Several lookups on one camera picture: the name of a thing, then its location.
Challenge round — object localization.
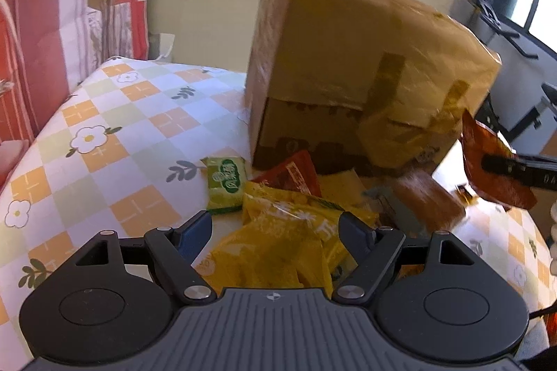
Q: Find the brown cardboard box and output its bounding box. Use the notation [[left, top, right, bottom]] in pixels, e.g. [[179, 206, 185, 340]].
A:
[[244, 0, 502, 177]]

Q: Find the red floral printed curtain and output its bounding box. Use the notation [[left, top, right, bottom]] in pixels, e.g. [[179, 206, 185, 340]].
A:
[[0, 0, 156, 185]]

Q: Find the black exercise bike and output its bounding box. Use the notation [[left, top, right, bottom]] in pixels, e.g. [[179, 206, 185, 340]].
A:
[[472, 0, 557, 150]]

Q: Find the dark orange snack packet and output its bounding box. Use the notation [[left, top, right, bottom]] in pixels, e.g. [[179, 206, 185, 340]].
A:
[[461, 110, 537, 211]]

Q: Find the brown snack packet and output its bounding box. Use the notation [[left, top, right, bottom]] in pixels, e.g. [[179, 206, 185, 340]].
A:
[[394, 171, 467, 233]]

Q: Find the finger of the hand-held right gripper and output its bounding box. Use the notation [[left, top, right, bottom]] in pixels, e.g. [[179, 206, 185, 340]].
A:
[[481, 154, 557, 177]]

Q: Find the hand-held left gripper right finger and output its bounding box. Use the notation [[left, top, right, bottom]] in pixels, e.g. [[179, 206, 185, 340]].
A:
[[333, 211, 497, 304]]

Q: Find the green snack packet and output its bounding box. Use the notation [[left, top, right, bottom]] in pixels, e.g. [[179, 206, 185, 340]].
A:
[[200, 157, 249, 215]]

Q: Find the red snack packet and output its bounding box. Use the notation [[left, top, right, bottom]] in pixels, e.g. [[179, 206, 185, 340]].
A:
[[251, 150, 323, 198]]

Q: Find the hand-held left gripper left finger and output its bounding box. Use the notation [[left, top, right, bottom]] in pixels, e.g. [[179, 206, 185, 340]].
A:
[[56, 211, 217, 304]]

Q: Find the pale yellow snack packet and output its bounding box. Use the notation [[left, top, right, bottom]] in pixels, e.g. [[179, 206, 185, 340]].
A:
[[315, 170, 371, 208]]

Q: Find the white wall socket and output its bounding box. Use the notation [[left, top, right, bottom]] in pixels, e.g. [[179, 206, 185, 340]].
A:
[[150, 32, 177, 62]]

